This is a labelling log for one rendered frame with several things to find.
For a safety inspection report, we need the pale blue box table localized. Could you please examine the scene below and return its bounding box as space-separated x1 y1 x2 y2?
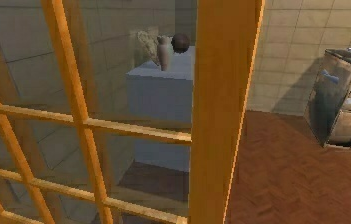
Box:
126 45 196 173

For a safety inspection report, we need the orange wooden glass door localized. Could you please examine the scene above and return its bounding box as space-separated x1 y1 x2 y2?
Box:
0 0 267 224

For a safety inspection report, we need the beige vase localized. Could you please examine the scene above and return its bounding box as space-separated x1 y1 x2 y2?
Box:
156 35 175 72

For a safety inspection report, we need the dark brown ball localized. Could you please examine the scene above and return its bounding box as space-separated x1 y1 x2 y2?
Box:
171 32 191 54

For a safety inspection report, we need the grey metal drawer cabinet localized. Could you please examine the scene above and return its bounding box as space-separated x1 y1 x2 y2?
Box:
304 47 351 150

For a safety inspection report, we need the blue cabinet handle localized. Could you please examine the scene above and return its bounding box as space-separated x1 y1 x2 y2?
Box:
321 69 340 85

